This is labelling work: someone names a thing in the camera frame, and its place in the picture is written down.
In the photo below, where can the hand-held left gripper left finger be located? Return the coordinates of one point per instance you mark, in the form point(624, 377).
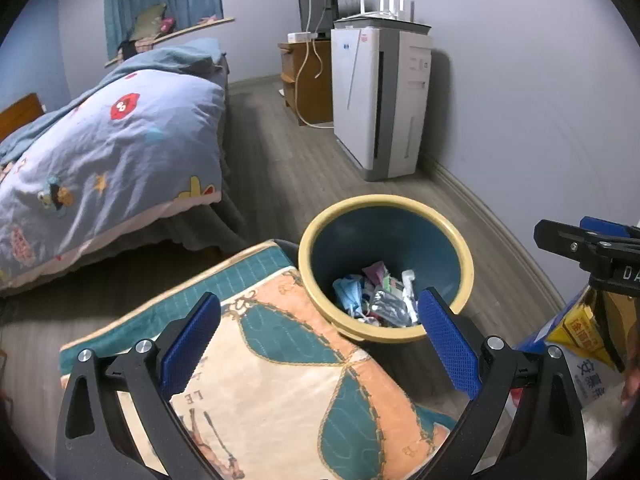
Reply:
point(192, 345)

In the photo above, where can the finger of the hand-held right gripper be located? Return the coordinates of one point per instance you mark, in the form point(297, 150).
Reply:
point(565, 240)
point(610, 227)

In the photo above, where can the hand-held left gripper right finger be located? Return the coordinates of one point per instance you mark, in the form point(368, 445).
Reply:
point(450, 345)

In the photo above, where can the blue white plastic wrapper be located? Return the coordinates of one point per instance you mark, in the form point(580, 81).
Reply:
point(390, 305)

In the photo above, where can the blue face mask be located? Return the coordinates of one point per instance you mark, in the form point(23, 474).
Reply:
point(347, 292)

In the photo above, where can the yellow rimmed teal waste bin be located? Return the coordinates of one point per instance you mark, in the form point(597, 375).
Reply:
point(380, 240)

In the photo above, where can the person's right forearm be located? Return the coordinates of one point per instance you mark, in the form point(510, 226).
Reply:
point(632, 375)

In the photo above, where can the teal orange patterned cushion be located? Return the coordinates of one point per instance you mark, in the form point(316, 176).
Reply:
point(280, 385)

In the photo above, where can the wooden bed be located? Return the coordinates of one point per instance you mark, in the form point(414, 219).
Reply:
point(200, 232)

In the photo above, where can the blue printed duvet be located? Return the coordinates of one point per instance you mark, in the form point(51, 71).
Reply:
point(125, 160)

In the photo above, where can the white air purifier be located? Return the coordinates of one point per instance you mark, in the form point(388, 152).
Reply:
point(360, 100)

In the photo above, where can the wooden cabinet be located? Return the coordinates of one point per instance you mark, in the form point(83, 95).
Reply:
point(310, 90)

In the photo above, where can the white router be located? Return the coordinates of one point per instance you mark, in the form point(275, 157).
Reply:
point(380, 16)

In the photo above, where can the dark checkered cloth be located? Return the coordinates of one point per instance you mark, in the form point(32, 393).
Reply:
point(132, 49)

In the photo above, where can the wooden window sill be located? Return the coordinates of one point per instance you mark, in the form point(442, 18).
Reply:
point(210, 24)

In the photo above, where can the pink plush toy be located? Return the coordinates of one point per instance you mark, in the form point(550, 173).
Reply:
point(167, 24)

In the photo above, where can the olive plush cushion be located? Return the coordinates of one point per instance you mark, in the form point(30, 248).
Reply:
point(150, 22)

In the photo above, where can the white power strip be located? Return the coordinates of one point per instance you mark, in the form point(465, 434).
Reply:
point(300, 36)

